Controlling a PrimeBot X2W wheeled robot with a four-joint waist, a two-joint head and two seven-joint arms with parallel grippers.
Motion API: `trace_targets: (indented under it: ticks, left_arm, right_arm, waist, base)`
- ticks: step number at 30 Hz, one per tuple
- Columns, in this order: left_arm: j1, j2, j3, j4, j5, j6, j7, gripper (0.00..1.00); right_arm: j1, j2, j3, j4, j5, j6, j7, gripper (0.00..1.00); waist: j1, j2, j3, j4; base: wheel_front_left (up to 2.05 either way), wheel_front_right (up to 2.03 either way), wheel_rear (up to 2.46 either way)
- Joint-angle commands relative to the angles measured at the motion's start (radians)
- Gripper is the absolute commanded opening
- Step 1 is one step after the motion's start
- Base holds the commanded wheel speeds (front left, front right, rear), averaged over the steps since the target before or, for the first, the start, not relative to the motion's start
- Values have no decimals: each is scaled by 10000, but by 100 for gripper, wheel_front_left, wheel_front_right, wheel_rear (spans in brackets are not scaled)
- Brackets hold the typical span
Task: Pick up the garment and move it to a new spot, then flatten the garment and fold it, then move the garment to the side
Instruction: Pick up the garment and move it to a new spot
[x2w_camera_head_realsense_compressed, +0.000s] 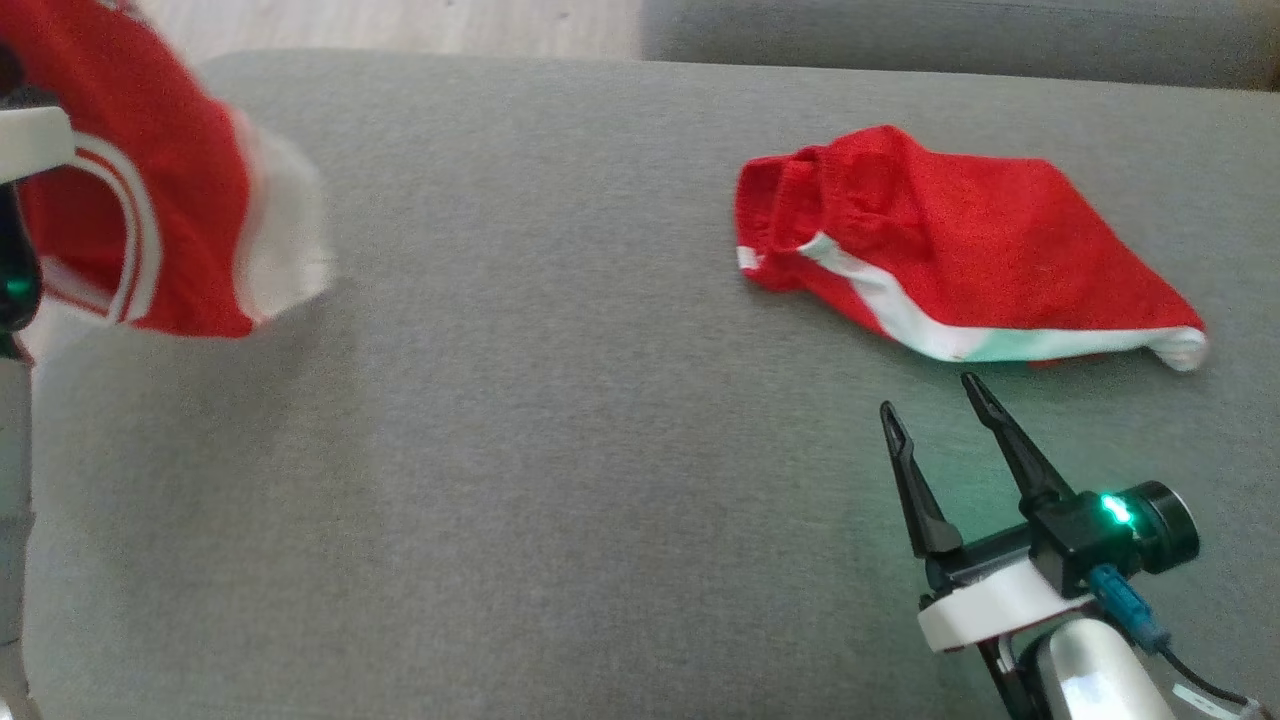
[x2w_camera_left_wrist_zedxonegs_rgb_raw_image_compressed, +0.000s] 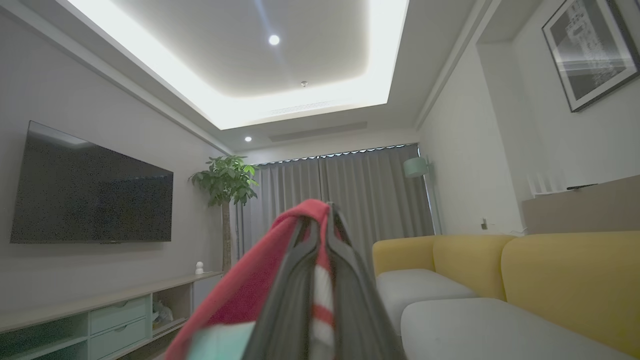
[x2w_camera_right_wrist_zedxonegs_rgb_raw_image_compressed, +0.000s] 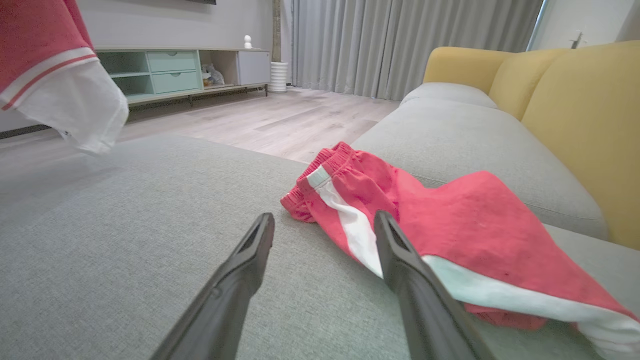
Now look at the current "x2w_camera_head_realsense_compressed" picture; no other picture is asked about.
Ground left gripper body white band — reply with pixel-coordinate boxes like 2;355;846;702
0;104;77;187

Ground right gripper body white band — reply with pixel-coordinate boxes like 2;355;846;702
917;525;1098;654

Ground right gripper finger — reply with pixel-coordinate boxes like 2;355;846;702
879;401;964;558
961;372;1077;514

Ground red Bulls basketball jersey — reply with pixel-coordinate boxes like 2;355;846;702
0;0;333;341

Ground red shorts with white trim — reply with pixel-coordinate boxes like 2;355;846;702
735;125;1209;373

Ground grey sofa seat cushion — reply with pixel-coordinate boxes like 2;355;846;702
18;50;1280;720

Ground grey sofa back cushion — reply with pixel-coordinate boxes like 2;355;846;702
640;0;1280;93

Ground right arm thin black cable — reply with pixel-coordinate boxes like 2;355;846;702
1158;645;1269;716

